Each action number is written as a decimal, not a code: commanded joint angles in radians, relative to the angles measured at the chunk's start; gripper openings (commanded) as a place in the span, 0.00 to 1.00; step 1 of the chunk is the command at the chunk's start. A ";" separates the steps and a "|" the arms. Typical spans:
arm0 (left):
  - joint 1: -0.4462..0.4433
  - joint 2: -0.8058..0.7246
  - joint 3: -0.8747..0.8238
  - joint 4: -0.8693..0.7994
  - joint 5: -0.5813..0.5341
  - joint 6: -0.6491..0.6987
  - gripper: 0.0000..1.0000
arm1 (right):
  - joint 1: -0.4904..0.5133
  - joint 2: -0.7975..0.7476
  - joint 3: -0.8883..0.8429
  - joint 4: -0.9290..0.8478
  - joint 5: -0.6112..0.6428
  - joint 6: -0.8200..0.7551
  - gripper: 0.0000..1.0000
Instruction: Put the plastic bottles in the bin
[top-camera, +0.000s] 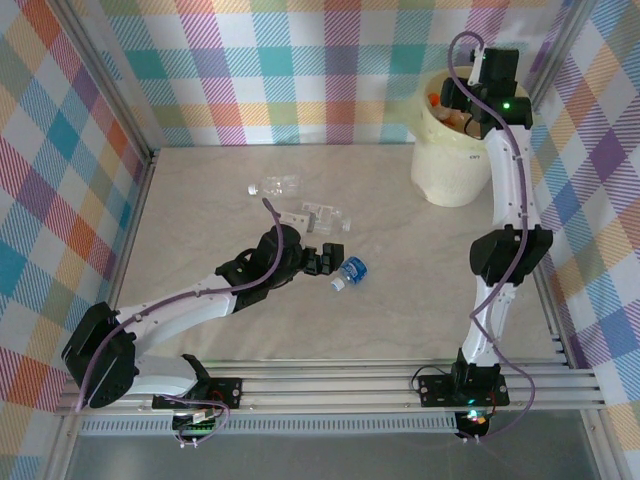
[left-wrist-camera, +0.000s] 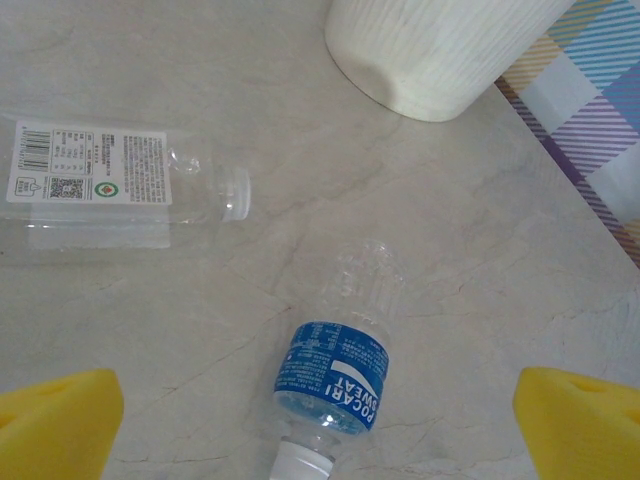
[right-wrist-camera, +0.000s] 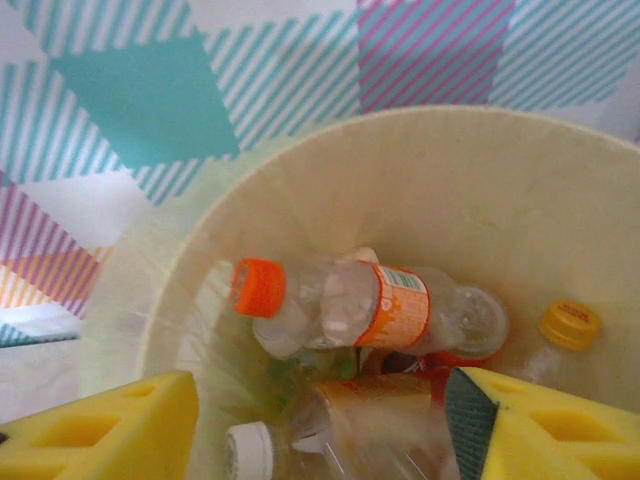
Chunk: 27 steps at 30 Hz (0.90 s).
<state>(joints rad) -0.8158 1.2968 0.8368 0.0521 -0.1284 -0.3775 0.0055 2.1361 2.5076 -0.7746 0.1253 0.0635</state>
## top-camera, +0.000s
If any white plastic bin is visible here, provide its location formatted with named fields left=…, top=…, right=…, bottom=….
left=410, top=66, right=532, bottom=208

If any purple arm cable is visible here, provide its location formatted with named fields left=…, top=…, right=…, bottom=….
left=448, top=31, right=536, bottom=444
left=74, top=197, right=284, bottom=414

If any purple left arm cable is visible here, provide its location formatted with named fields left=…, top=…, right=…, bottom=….
left=74, top=197, right=284, bottom=414

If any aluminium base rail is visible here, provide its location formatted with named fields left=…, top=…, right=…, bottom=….
left=53, top=357, right=604, bottom=417

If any controller board with wires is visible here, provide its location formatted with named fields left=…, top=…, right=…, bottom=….
left=457, top=407, right=494, bottom=436
left=172, top=408, right=224, bottom=437

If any pale yellow bin liner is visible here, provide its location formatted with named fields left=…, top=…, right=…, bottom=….
left=410, top=66, right=532, bottom=151

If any aluminium corner post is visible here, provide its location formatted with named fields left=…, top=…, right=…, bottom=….
left=49, top=0, right=161, bottom=166
left=529, top=0, right=601, bottom=101

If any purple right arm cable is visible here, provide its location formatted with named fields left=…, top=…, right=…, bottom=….
left=448, top=31, right=536, bottom=444

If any clear bottle white ribbed cap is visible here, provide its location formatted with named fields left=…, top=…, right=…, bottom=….
left=246, top=173, right=305, bottom=200

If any orange cap orange label bottle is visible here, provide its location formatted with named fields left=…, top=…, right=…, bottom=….
left=427, top=91, right=471, bottom=130

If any grey slotted cable duct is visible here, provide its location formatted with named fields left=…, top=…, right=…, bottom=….
left=79, top=417, right=460, bottom=437

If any blue label plastic bottle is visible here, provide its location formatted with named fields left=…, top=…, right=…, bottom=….
left=329, top=254, right=370, bottom=293

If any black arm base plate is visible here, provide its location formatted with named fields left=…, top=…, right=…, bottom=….
left=417, top=373, right=511, bottom=409
left=152, top=377, right=245, bottom=412

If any aluminium side rail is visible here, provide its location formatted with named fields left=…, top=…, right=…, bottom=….
left=47, top=147, right=161, bottom=480
left=499, top=162, right=621, bottom=480

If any clear plastic packaging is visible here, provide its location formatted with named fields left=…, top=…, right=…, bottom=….
left=299, top=201, right=353, bottom=237

